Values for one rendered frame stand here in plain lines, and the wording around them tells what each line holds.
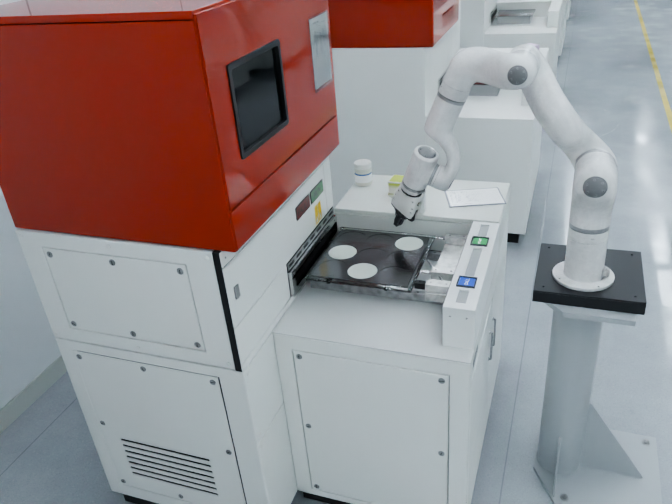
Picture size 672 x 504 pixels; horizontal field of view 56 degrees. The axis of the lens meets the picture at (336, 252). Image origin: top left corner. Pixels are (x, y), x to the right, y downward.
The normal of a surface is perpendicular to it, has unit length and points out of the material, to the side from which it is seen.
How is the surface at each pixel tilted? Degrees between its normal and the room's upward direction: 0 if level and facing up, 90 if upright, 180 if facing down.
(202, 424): 90
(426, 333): 0
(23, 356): 90
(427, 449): 90
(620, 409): 0
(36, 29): 90
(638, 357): 0
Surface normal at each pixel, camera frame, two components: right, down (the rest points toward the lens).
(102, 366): -0.34, 0.48
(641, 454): -0.08, -0.87
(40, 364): 0.94, 0.10
